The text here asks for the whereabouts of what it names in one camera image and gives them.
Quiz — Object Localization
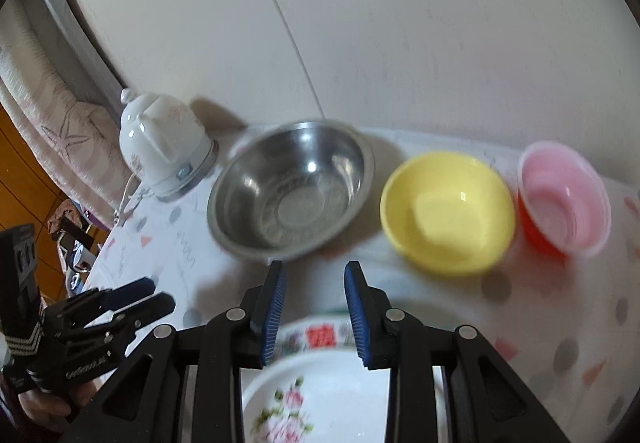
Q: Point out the yellow plastic bowl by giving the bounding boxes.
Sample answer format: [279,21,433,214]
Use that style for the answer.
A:
[380,151,516,277]

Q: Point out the white patterned tablecloth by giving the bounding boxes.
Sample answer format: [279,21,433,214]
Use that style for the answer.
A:
[87,129,639,442]

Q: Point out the stainless steel bowl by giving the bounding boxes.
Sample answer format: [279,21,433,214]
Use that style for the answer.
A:
[207,120,375,264]

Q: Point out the white ceramic electric kettle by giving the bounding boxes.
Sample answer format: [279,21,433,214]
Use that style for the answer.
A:
[119,88,218,201]

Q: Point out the red plastic bowl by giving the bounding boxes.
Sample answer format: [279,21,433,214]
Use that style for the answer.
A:
[518,140,612,259]

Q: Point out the person's left hand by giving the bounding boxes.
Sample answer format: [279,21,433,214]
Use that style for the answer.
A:
[18,380,100,432]

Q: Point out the white plate pink roses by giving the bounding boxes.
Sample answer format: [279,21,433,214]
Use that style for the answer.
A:
[242,350,390,442]

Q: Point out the white kettle power cord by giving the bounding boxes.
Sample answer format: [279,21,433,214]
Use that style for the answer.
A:
[112,172,156,227]

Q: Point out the white mug on floor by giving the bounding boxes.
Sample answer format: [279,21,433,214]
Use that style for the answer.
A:
[56,241,96,297]

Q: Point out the pink striped starfish curtain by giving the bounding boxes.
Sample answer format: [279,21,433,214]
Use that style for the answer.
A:
[1,0,132,229]

